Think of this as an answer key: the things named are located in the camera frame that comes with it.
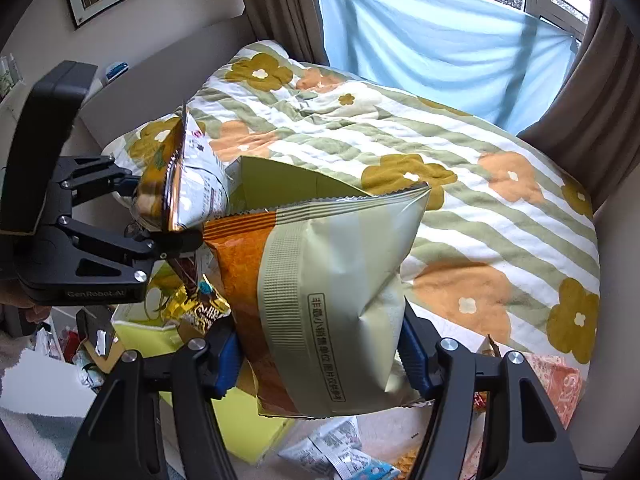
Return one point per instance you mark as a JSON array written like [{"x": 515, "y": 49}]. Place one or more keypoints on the orange beige snack bag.
[{"x": 325, "y": 285}]

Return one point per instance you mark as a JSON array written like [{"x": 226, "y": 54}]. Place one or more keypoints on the blue white snack packet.
[{"x": 365, "y": 470}]

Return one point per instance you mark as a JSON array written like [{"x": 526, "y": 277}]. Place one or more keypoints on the light blue window sheet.
[{"x": 425, "y": 45}]

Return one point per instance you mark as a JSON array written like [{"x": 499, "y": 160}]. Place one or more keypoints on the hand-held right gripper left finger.
[{"x": 227, "y": 362}]

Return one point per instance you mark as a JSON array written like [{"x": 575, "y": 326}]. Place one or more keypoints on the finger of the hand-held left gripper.
[
  {"x": 105, "y": 250},
  {"x": 90, "y": 175}
]

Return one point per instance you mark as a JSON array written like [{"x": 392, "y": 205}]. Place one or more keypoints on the brown curtain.
[
  {"x": 595, "y": 110},
  {"x": 280, "y": 5}
]

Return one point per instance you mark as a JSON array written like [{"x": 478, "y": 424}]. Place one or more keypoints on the silver brown snack bag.
[{"x": 195, "y": 185}]

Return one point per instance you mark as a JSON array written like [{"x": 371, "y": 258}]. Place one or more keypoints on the pink orange patterned bag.
[{"x": 555, "y": 385}]

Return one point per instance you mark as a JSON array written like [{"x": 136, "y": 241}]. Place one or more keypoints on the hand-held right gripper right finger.
[{"x": 414, "y": 355}]

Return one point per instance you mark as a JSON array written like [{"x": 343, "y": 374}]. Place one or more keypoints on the beige padded surround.
[{"x": 165, "y": 60}]

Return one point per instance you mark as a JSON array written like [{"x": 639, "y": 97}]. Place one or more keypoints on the small blue white item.
[{"x": 116, "y": 71}]

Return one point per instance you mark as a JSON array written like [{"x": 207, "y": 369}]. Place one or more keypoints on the floral striped blanket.
[{"x": 450, "y": 125}]

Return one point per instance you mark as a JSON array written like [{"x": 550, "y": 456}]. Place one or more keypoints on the white printed snack packet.
[{"x": 325, "y": 437}]

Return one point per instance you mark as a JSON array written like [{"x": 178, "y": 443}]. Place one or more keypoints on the gold candy packet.
[{"x": 195, "y": 310}]

